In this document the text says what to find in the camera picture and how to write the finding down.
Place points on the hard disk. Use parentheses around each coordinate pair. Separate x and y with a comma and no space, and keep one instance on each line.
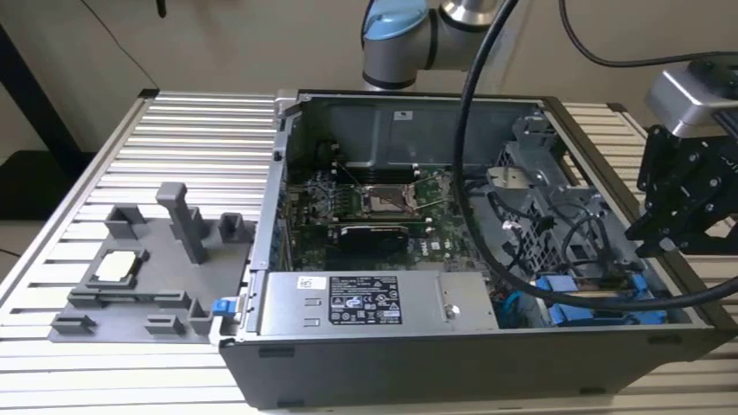
(599,284)

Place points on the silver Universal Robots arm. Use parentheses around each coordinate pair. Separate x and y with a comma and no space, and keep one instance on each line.
(397,47)

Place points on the grey metal disk bay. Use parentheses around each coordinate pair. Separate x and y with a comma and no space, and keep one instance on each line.
(536,199)

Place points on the blue disk carrier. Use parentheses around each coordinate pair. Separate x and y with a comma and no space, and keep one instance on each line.
(569,313)

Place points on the green motherboard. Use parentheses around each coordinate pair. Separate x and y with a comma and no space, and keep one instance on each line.
(443,242)

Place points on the white case sticker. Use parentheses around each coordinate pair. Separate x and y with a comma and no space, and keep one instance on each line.
(403,115)

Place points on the CPU socket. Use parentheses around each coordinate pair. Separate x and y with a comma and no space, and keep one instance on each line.
(383,199)

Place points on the black RAM sticks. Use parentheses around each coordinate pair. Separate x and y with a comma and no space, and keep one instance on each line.
(375,173)

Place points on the black graphics card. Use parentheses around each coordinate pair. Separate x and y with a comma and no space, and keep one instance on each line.
(375,240)

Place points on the black open PC case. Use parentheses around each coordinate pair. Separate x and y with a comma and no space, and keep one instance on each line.
(437,367)

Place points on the silver power supply unit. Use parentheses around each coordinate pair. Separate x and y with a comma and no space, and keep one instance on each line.
(368,302)

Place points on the blue case latch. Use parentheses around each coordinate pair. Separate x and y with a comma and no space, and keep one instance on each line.
(222,308)

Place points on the grey parts rack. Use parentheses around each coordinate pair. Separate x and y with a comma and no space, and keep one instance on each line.
(166,294)

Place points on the silver CPU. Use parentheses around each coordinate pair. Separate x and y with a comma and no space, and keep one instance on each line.
(114,266)

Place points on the black box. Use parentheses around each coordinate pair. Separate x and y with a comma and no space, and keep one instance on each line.
(40,186)

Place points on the silver metal bracket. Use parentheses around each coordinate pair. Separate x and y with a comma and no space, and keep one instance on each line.
(512,177)

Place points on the black desk frame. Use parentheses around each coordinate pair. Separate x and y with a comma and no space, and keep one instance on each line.
(34,95)

